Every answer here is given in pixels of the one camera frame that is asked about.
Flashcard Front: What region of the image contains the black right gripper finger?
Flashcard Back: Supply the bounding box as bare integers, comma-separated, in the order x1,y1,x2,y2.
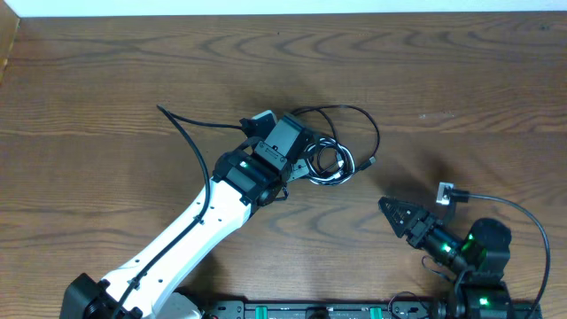
386,214,412,238
378,197,421,222

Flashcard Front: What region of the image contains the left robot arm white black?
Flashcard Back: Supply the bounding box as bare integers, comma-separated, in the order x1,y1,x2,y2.
60,112,315,318

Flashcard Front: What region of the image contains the white USB cable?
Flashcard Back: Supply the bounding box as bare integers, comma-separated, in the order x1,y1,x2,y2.
307,137,356,186

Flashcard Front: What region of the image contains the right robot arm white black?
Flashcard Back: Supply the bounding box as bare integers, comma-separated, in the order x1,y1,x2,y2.
378,197,517,318

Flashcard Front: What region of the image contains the black USB cable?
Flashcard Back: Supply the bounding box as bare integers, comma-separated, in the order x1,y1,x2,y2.
290,104,381,187

